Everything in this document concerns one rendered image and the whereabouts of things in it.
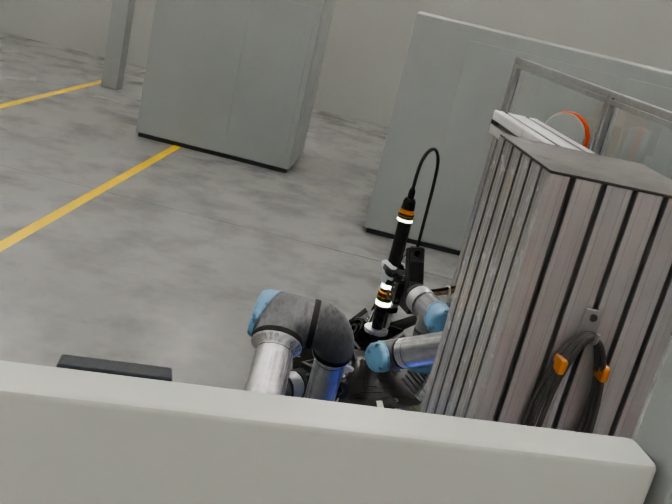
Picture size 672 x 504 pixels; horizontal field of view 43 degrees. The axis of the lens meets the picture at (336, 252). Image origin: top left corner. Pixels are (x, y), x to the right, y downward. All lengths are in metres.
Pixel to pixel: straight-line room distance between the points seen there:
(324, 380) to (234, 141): 7.74
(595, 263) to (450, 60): 6.58
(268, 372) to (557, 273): 0.82
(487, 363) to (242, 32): 8.42
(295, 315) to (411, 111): 5.98
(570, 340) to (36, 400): 0.93
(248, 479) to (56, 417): 0.10
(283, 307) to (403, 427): 1.48
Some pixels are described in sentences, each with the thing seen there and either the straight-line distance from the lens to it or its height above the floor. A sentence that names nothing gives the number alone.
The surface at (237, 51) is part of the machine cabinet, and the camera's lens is 9.53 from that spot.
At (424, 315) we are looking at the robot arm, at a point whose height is 1.47.
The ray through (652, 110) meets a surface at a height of 2.04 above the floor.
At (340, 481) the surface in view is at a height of 1.97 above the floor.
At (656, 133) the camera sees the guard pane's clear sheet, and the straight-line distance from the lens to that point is 2.69.
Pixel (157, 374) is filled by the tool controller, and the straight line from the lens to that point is 2.03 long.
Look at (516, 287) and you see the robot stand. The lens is 1.19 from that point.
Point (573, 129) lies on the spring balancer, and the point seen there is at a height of 1.91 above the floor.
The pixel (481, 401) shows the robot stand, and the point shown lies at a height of 1.68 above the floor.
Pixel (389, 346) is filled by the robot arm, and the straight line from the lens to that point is 2.06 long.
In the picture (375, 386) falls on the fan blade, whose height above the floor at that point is 1.18.
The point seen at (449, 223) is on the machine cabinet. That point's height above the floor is 0.29.
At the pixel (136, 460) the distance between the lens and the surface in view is 0.42.
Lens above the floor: 2.20
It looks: 18 degrees down
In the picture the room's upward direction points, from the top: 13 degrees clockwise
